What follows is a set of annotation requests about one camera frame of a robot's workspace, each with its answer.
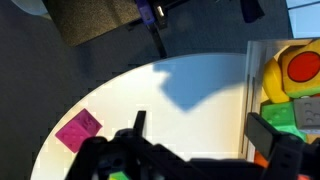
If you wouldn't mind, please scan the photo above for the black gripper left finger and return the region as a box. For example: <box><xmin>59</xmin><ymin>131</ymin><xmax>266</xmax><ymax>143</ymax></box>
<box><xmin>132</xmin><ymin>110</ymin><xmax>148</xmax><ymax>138</ymax></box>

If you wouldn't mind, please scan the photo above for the grey block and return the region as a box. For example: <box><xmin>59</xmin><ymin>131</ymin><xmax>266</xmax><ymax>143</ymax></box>
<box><xmin>293</xmin><ymin>97</ymin><xmax>320</xmax><ymax>131</ymax></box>

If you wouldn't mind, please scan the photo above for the pink block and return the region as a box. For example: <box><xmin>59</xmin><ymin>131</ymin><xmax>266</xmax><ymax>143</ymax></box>
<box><xmin>54</xmin><ymin>108</ymin><xmax>104</xmax><ymax>154</ymax></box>

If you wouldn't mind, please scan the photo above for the yellow toy fruit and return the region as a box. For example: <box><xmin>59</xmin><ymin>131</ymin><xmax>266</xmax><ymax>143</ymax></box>
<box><xmin>262</xmin><ymin>57</ymin><xmax>292</xmax><ymax>104</ymax></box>

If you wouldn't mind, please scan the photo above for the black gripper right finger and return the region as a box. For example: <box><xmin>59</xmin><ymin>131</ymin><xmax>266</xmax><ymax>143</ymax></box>
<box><xmin>245</xmin><ymin>112</ymin><xmax>285</xmax><ymax>162</ymax></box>

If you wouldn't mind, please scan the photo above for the wooden box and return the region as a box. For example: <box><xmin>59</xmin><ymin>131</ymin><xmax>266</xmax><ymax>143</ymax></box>
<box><xmin>239</xmin><ymin>37</ymin><xmax>320</xmax><ymax>162</ymax></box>

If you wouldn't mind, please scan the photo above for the green wrist board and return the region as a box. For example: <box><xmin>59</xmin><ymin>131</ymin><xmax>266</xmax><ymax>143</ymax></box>
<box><xmin>108</xmin><ymin>170</ymin><xmax>130</xmax><ymax>180</ymax></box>

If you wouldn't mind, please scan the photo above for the green block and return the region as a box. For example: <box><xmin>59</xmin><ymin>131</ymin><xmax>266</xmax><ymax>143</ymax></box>
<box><xmin>260</xmin><ymin>101</ymin><xmax>308</xmax><ymax>143</ymax></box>

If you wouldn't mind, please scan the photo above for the purple clamp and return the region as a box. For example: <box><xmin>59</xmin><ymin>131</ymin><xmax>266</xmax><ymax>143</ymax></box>
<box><xmin>134</xmin><ymin>0</ymin><xmax>169</xmax><ymax>31</ymax></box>

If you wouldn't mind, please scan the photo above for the circle print soft block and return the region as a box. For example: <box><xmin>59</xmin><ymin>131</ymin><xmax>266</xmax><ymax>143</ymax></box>
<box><xmin>279</xmin><ymin>39</ymin><xmax>320</xmax><ymax>99</ymax></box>

